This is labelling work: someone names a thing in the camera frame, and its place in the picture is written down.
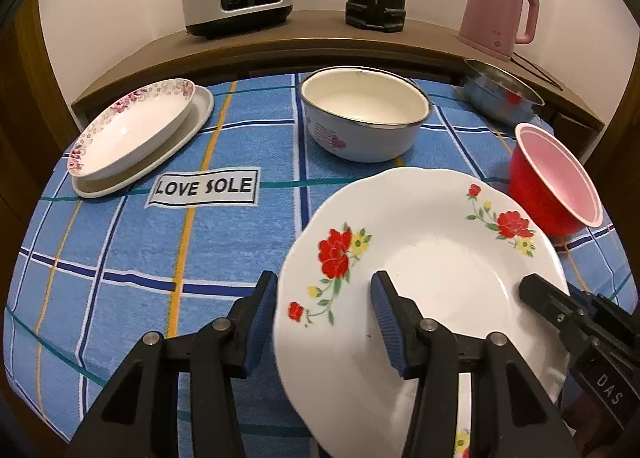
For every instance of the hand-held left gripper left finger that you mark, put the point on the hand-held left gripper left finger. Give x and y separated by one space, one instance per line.
262 320

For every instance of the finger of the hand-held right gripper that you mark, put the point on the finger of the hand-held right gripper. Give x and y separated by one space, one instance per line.
542 300

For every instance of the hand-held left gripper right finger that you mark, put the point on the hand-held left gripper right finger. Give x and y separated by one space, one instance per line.
386 320

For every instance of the white plate with red flowers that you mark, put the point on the white plate with red flowers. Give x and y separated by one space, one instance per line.
450 263

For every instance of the white enamel bowl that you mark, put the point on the white enamel bowl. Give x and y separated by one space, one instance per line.
365 138

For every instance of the stainless steel bowl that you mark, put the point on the stainless steel bowl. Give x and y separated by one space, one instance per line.
492 98

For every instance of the deep plate with pink floral rim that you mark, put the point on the deep plate with pink floral rim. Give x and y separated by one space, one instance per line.
130 133

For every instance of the blue checked tablecloth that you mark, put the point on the blue checked tablecloth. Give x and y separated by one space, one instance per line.
150 248

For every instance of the plain white oval plate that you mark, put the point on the plain white oval plate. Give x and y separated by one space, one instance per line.
187 130

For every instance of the brown wooden cabinet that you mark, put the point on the brown wooden cabinet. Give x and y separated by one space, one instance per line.
300 38

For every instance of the pink electric kettle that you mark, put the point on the pink electric kettle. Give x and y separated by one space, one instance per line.
487 13

